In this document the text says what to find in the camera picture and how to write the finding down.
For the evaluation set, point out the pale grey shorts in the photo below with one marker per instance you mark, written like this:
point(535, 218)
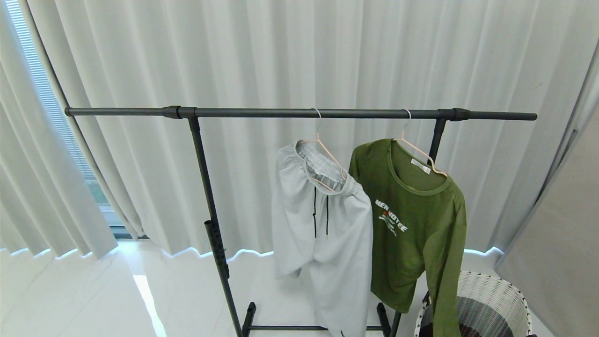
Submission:
point(337, 262)

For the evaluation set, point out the green garment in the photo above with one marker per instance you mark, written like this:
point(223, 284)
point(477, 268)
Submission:
point(412, 252)

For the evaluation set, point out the window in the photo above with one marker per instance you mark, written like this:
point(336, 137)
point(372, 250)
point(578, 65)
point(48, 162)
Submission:
point(44, 89)

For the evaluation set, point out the black clothes rack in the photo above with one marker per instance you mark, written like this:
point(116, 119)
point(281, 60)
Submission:
point(281, 113)

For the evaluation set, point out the pink clothes hanger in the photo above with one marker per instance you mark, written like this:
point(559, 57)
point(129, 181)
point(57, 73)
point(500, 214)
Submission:
point(318, 133)
point(406, 133)

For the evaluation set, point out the white laundry basket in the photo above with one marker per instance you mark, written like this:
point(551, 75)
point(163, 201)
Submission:
point(496, 295)

